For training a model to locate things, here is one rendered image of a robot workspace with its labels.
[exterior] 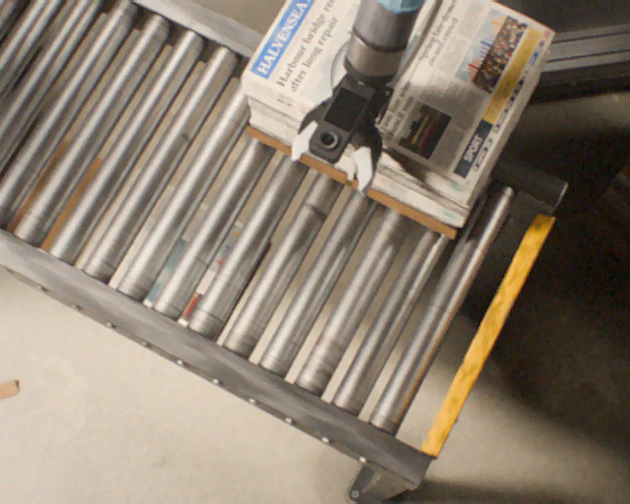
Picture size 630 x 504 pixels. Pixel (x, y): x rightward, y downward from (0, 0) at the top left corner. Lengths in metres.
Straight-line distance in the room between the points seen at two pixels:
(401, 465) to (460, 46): 0.63
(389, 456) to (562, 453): 0.92
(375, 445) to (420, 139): 0.47
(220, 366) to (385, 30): 0.61
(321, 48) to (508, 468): 1.24
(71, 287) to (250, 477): 0.87
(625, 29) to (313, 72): 1.18
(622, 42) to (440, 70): 1.05
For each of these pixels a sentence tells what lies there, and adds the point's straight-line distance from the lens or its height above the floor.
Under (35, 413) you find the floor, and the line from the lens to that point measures 2.52.
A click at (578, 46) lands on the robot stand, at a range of 2.52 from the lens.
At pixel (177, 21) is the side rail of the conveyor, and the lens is 1.85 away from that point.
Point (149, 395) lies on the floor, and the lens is 2.48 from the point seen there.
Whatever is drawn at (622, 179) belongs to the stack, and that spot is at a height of 0.33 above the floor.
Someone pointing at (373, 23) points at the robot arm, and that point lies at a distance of 1.32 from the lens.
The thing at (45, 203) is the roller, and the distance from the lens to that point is 1.76.
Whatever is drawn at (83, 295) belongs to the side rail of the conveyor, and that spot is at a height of 0.80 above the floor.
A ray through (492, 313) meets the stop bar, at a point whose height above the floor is 0.82.
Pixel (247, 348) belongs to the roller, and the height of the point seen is 0.79.
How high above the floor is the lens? 2.42
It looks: 75 degrees down
